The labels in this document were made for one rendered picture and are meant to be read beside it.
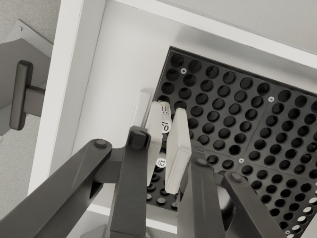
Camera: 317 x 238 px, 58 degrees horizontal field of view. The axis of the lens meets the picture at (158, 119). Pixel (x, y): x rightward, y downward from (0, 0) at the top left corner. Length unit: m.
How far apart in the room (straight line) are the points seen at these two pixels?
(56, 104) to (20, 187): 1.35
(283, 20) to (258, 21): 0.03
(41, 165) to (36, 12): 1.01
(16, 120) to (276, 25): 0.35
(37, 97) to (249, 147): 0.22
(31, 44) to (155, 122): 1.13
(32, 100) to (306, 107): 0.27
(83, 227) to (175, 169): 1.45
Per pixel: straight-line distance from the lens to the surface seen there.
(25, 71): 0.30
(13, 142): 1.49
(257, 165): 0.34
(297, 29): 0.45
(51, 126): 0.29
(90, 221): 1.56
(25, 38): 1.29
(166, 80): 0.28
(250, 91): 0.30
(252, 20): 0.43
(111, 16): 0.35
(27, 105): 0.31
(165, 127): 0.22
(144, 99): 0.34
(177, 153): 0.16
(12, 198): 1.67
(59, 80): 0.27
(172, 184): 0.17
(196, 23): 0.28
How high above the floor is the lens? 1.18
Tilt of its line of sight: 68 degrees down
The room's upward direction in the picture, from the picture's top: 176 degrees counter-clockwise
